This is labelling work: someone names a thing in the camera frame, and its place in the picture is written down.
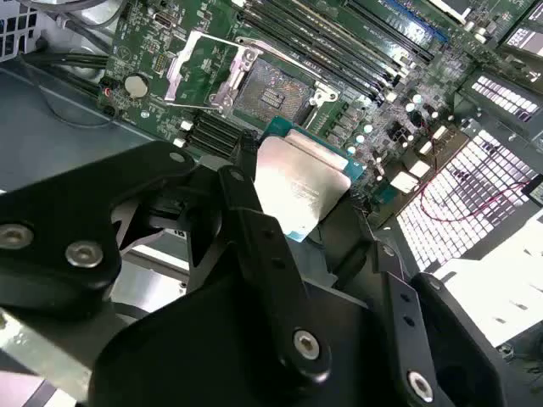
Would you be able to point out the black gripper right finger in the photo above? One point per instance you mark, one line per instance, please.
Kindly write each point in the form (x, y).
(458, 347)

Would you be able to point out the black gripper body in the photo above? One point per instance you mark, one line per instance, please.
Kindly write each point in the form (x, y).
(191, 360)

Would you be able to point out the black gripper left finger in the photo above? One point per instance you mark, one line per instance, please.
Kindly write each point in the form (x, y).
(63, 220)

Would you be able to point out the silver socket cover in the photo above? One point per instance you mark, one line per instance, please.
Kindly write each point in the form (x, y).
(176, 74)

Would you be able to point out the silver CPU chip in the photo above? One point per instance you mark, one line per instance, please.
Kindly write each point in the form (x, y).
(297, 178)

